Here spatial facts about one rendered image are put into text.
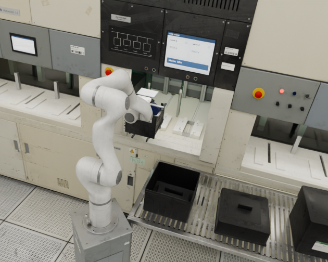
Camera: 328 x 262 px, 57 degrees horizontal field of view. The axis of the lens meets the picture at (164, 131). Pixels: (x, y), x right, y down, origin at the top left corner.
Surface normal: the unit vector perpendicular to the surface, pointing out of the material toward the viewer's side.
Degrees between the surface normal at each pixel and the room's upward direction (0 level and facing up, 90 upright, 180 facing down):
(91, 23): 90
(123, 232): 0
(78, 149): 90
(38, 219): 0
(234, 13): 90
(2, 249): 0
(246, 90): 90
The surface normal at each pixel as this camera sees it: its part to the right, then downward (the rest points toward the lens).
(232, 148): -0.28, 0.50
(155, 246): 0.11, -0.84
